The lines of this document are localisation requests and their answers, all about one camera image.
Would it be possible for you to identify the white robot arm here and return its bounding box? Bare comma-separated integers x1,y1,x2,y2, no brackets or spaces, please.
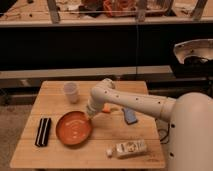
86,78,213,171

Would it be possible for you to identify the orange ceramic bowl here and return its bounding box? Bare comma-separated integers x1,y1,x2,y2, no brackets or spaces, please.
56,111,93,145

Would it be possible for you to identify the wooden table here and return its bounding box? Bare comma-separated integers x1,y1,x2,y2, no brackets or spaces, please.
10,81,165,169

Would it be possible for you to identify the white plastic bottle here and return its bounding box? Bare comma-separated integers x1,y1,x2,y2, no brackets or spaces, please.
106,139,147,159

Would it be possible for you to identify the orange object on shelf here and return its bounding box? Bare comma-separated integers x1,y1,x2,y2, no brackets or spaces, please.
103,0,136,17

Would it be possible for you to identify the blue sponge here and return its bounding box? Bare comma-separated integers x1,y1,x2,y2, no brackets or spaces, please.
122,108,137,125

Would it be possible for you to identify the black cable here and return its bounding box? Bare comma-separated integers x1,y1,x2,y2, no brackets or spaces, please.
157,120,171,145

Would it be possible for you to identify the small orange object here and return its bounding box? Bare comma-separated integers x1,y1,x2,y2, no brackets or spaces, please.
102,104,111,113

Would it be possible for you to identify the white plastic cup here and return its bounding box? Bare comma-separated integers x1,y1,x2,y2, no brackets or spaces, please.
63,82,79,104

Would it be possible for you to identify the white machine with black base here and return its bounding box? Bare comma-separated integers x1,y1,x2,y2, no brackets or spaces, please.
171,39,213,78

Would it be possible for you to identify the black rectangular box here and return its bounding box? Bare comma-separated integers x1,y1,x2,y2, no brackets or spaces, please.
35,118,51,147

